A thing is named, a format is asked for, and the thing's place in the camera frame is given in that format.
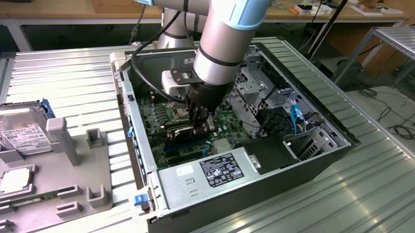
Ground black RAM stick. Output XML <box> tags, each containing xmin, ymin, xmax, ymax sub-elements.
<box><xmin>161</xmin><ymin>121</ymin><xmax>193</xmax><ymax>133</ymax></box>

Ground black open PC case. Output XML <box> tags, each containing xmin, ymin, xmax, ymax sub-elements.
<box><xmin>110</xmin><ymin>42</ymin><xmax>363</xmax><ymax>233</ymax></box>

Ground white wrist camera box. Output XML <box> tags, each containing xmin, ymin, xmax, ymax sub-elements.
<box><xmin>162</xmin><ymin>68</ymin><xmax>199</xmax><ymax>97</ymax></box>

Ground wooden desk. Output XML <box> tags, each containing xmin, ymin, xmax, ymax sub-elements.
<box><xmin>0</xmin><ymin>0</ymin><xmax>410</xmax><ymax>51</ymax></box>

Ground silver hard disk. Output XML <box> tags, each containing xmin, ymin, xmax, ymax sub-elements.
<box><xmin>0</xmin><ymin>103</ymin><xmax>55</xmax><ymax>156</ymax></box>

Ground CPU socket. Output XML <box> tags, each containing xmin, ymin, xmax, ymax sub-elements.
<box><xmin>165</xmin><ymin>101</ymin><xmax>191</xmax><ymax>122</ymax></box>

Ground black expansion slot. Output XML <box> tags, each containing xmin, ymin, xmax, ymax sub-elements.
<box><xmin>167</xmin><ymin>150</ymin><xmax>209</xmax><ymax>166</ymax></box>

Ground blue case latch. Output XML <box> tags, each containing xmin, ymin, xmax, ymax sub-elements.
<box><xmin>134</xmin><ymin>193</ymin><xmax>151</xmax><ymax>206</ymax></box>

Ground black floor cables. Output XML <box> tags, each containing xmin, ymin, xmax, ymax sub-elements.
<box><xmin>359</xmin><ymin>87</ymin><xmax>415</xmax><ymax>141</ymax></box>

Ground silver disk bay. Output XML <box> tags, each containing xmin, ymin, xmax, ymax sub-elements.
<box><xmin>282</xmin><ymin>126</ymin><xmax>353</xmax><ymax>161</ymax></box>

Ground perforated metal drive cage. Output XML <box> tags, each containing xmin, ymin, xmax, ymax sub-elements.
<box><xmin>233</xmin><ymin>67</ymin><xmax>281</xmax><ymax>127</ymax></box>

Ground green RAM stick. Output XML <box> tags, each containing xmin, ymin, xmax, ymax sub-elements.
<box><xmin>10</xmin><ymin>193</ymin><xmax>66</xmax><ymax>208</ymax></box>

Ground orange and white box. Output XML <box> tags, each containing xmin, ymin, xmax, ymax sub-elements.
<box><xmin>290</xmin><ymin>4</ymin><xmax>334</xmax><ymax>17</ymax></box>

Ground blue card retention strip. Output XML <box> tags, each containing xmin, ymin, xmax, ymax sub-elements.
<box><xmin>126</xmin><ymin>114</ymin><xmax>149</xmax><ymax>176</ymax></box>

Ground white flat object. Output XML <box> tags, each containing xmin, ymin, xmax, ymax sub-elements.
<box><xmin>347</xmin><ymin>2</ymin><xmax>386</xmax><ymax>17</ymax></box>

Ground hanging grey cable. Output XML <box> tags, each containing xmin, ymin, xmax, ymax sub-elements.
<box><xmin>131</xmin><ymin>0</ymin><xmax>146</xmax><ymax>46</ymax></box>

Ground black plastic air shroud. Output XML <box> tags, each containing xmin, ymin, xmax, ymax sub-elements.
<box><xmin>235</xmin><ymin>135</ymin><xmax>301</xmax><ymax>175</ymax></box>

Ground black slanted pole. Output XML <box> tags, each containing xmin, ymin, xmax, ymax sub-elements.
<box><xmin>306</xmin><ymin>0</ymin><xmax>346</xmax><ymax>61</ymax></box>

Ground black camera cable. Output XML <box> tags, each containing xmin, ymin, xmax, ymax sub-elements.
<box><xmin>133</xmin><ymin>0</ymin><xmax>193</xmax><ymax>103</ymax></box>

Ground silver chipset heatsink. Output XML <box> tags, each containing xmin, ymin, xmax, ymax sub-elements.
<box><xmin>213</xmin><ymin>139</ymin><xmax>233</xmax><ymax>151</ymax></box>

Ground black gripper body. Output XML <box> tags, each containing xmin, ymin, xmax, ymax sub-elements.
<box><xmin>187</xmin><ymin>83</ymin><xmax>229</xmax><ymax>114</ymax></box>

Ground brown cardboard box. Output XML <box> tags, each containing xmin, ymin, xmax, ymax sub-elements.
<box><xmin>323</xmin><ymin>24</ymin><xmax>415</xmax><ymax>78</ymax></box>

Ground Nvidia Quadro graphics card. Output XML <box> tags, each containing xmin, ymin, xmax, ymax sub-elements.
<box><xmin>153</xmin><ymin>125</ymin><xmax>211</xmax><ymax>148</ymax></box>

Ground grey parts rack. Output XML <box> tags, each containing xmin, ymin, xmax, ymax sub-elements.
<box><xmin>0</xmin><ymin>117</ymin><xmax>115</xmax><ymax>233</ymax></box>

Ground aluminium frame table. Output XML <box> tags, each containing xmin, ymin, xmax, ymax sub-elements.
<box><xmin>334</xmin><ymin>26</ymin><xmax>415</xmax><ymax>84</ymax></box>

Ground grey power supply unit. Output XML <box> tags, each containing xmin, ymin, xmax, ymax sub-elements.
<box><xmin>157</xmin><ymin>147</ymin><xmax>262</xmax><ymax>211</ymax></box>

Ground silver CPU chip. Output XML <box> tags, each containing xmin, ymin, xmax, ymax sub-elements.
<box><xmin>0</xmin><ymin>169</ymin><xmax>32</xmax><ymax>194</ymax></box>

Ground green motherboard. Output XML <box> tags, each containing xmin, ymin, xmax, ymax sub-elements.
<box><xmin>138</xmin><ymin>89</ymin><xmax>247</xmax><ymax>168</ymax></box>

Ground blue disk carrier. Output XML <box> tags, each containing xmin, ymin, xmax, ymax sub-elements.
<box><xmin>38</xmin><ymin>98</ymin><xmax>55</xmax><ymax>122</ymax></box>

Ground blue wire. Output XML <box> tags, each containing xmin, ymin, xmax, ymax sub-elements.
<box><xmin>291</xmin><ymin>104</ymin><xmax>307</xmax><ymax>135</ymax></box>

